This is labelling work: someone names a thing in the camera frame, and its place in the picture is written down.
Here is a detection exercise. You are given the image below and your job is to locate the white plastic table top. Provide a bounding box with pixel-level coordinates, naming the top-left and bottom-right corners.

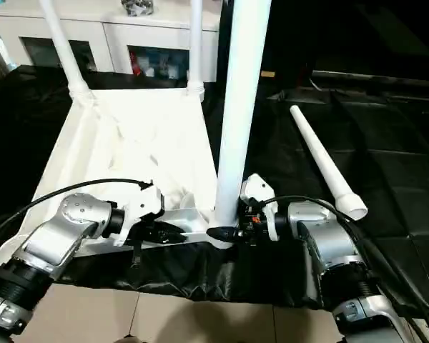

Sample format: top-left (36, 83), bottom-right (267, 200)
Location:
top-left (0, 87), bottom-right (237, 267)

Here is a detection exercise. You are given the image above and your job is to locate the white plastic table leg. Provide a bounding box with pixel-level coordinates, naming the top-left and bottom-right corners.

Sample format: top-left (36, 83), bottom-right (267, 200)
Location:
top-left (289, 104), bottom-right (368, 222)
top-left (214, 0), bottom-right (272, 229)
top-left (187, 0), bottom-right (206, 98)
top-left (39, 0), bottom-right (91, 100)

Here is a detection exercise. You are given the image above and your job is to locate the black mat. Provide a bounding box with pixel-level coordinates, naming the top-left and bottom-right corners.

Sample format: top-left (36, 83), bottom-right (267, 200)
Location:
top-left (0, 64), bottom-right (429, 319)

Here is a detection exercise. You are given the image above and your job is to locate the black bar with red light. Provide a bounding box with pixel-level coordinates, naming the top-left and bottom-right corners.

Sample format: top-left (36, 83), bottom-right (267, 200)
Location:
top-left (312, 69), bottom-right (429, 89)

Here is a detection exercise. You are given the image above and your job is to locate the white cabinet with glass doors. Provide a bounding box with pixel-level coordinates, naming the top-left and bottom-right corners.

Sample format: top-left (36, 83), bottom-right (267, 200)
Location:
top-left (0, 0), bottom-right (222, 84)

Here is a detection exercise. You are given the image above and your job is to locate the dark object on cabinet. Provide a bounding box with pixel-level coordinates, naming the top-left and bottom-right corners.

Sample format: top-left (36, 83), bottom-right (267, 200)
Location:
top-left (121, 0), bottom-right (154, 17)

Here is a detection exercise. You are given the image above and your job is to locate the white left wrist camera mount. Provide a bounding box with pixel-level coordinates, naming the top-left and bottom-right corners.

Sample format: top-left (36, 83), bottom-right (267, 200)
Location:
top-left (115, 182), bottom-right (165, 248)

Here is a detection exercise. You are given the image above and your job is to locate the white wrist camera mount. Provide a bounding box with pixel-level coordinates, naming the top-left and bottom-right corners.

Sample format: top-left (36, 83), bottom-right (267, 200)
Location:
top-left (115, 182), bottom-right (165, 248)
top-left (240, 174), bottom-right (280, 241)

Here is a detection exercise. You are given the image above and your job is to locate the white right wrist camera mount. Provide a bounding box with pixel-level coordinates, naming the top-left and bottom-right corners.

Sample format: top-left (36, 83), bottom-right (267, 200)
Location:
top-left (240, 174), bottom-right (280, 241)

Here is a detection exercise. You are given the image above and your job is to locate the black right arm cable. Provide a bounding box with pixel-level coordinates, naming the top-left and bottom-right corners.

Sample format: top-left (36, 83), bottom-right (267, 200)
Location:
top-left (248, 195), bottom-right (429, 343)

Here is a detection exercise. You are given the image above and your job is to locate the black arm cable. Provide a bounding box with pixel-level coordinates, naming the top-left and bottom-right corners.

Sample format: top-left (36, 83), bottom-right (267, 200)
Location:
top-left (0, 178), bottom-right (154, 248)
top-left (248, 195), bottom-right (429, 343)

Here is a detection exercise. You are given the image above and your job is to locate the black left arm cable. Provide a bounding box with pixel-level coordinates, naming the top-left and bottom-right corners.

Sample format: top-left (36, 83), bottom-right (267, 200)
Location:
top-left (0, 178), bottom-right (154, 248)

